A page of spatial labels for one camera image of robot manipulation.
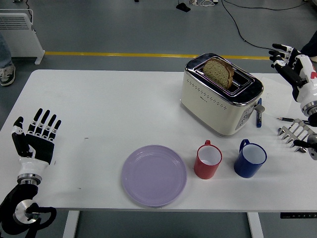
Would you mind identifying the blue marker pen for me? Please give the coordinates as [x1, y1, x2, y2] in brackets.
[256, 98, 263, 128]

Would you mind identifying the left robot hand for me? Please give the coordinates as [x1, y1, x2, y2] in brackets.
[11, 108, 62, 178]

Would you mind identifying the red mug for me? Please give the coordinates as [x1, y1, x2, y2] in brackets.
[193, 140, 223, 180]

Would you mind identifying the blue mug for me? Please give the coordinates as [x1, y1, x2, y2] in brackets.
[233, 139, 268, 179]

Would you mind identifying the black table control panel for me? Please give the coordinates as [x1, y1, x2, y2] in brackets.
[280, 212, 317, 219]

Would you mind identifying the purple plate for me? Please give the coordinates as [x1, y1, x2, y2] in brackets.
[121, 144, 188, 208]

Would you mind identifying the yellow floor tape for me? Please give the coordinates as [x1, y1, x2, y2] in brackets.
[46, 51, 272, 60]

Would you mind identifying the cream and chrome toaster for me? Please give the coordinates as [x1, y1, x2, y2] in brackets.
[180, 52, 265, 139]

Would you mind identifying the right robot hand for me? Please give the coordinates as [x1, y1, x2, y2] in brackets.
[268, 43, 317, 105]

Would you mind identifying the white paper sheet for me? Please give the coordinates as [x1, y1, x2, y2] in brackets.
[260, 76, 297, 117]

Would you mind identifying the black floor stand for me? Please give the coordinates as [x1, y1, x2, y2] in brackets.
[176, 0, 191, 12]

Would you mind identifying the person in light shoes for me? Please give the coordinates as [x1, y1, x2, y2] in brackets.
[299, 32, 317, 62]

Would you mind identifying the white table leg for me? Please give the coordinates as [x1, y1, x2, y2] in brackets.
[247, 212, 265, 238]
[62, 210, 80, 238]

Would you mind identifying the long black floor cable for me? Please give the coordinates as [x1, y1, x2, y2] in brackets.
[221, 0, 308, 54]

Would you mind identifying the black pen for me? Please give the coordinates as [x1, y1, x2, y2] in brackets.
[276, 117, 310, 124]

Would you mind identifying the person in green-white sneaker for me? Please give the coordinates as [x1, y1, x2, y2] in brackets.
[0, 32, 16, 87]

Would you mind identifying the brown bread slice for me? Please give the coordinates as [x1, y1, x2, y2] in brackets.
[203, 58, 235, 90]

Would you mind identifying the metal toast rack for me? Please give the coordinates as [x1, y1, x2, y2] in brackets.
[277, 118, 316, 153]

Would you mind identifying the white electric heater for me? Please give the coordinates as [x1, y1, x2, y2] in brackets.
[0, 9, 47, 65]

